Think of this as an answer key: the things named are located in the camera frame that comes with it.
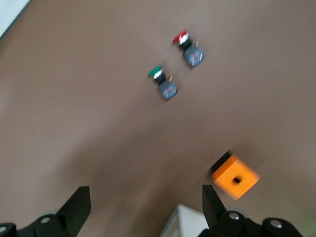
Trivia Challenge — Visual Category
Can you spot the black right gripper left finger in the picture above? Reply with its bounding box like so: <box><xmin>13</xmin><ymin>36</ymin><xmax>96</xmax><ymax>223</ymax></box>
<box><xmin>0</xmin><ymin>186</ymin><xmax>91</xmax><ymax>237</ymax></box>

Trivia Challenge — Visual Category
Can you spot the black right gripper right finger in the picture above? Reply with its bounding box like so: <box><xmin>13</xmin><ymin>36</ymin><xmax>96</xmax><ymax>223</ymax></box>
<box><xmin>197</xmin><ymin>184</ymin><xmax>304</xmax><ymax>237</ymax></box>

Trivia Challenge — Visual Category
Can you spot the white drawer cabinet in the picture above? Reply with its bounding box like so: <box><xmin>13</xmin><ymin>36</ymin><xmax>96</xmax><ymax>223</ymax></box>
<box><xmin>159</xmin><ymin>203</ymin><xmax>211</xmax><ymax>237</ymax></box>

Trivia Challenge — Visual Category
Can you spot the green mushroom push button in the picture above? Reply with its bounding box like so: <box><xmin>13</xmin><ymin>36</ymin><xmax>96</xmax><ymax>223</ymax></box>
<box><xmin>147</xmin><ymin>64</ymin><xmax>179</xmax><ymax>102</ymax></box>

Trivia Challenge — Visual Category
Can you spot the red mushroom push button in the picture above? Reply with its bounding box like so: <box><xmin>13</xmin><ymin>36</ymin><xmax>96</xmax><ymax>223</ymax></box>
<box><xmin>172</xmin><ymin>28</ymin><xmax>205</xmax><ymax>69</ymax></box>

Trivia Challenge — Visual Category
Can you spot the orange box with hole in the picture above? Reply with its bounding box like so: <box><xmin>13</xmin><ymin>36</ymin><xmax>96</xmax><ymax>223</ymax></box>
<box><xmin>210</xmin><ymin>151</ymin><xmax>261</xmax><ymax>201</ymax></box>

